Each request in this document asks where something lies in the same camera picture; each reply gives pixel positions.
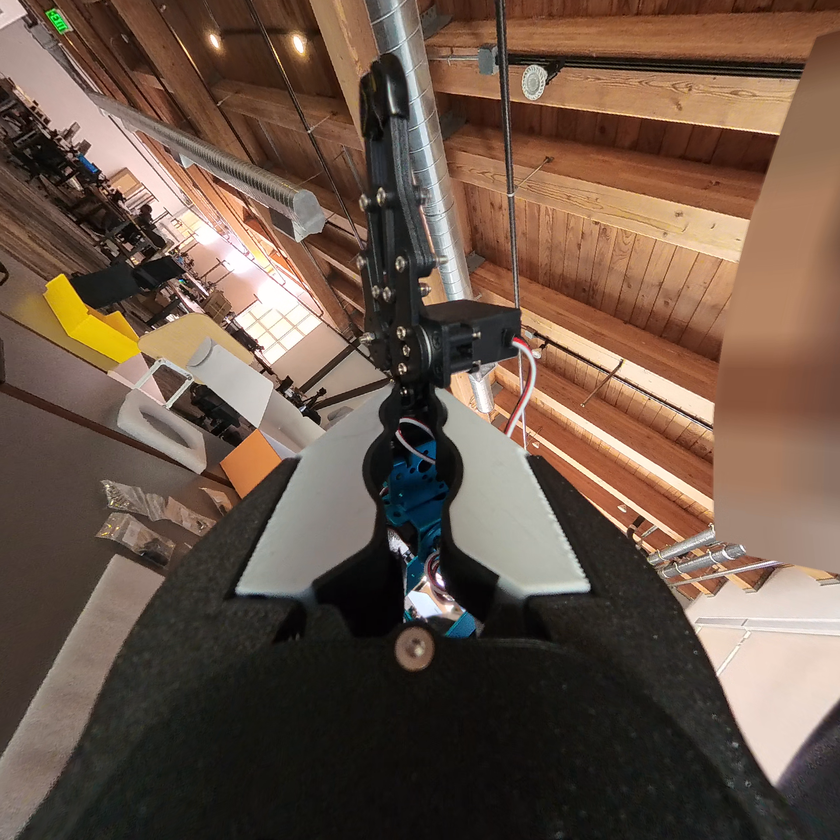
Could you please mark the white foam sheet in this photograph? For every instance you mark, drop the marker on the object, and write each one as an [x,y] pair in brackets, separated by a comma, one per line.
[72,656]

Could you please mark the orange cardboard box white lid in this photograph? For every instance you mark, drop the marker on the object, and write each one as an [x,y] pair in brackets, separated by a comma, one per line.
[253,463]

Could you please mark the grey junction box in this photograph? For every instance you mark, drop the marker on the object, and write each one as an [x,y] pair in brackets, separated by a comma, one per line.
[492,59]

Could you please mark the gridded glass window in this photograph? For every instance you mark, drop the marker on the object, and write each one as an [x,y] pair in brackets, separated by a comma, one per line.
[275,328]

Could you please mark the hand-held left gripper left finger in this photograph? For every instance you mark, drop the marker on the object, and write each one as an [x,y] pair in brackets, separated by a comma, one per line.
[315,518]

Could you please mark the yellow plastic bin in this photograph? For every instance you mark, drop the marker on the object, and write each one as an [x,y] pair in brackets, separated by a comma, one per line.
[85,321]

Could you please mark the green lit ceiling sign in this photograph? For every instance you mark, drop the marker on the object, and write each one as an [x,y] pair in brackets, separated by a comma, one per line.
[59,21]

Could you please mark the silver air duct capped end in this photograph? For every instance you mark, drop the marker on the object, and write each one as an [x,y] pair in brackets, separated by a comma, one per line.
[216,164]

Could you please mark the metal ceiling pipes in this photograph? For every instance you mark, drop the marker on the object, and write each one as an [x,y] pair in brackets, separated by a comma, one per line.
[695,554]

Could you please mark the white metal stand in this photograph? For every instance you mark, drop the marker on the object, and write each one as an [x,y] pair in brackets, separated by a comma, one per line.
[167,377]

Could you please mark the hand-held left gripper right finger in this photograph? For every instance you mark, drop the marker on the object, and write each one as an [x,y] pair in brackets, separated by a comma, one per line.
[512,518]

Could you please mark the light wood panel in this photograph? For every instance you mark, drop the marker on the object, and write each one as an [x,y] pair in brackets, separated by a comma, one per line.
[177,334]

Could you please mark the blue and black toy robot arm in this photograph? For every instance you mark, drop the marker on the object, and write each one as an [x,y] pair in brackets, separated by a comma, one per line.
[394,275]

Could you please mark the group of small parts bags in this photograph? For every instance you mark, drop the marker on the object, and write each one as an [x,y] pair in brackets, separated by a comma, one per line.
[134,538]

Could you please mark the thin ceiling rod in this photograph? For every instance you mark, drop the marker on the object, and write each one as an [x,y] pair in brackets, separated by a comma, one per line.
[508,164]

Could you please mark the white foam frame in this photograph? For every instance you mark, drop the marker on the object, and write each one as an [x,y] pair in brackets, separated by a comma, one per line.
[190,453]

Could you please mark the person's dark shirt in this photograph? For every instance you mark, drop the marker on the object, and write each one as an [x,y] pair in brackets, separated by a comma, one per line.
[820,787]

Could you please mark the ceiling track spot lamp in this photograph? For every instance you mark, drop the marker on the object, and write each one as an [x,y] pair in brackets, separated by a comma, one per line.
[537,82]

